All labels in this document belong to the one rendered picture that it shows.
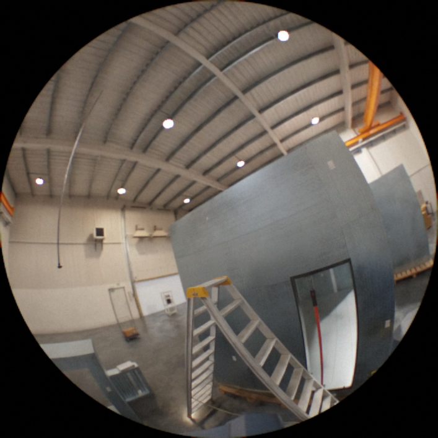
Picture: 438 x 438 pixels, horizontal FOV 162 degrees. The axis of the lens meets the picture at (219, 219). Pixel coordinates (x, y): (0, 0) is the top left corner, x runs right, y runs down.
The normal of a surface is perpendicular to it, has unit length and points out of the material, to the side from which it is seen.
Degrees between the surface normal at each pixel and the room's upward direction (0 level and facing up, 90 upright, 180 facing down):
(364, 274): 90
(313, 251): 90
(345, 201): 90
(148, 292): 90
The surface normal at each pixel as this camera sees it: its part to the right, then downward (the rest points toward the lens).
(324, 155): -0.62, -0.04
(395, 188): -0.83, 0.08
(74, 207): 0.74, -0.37
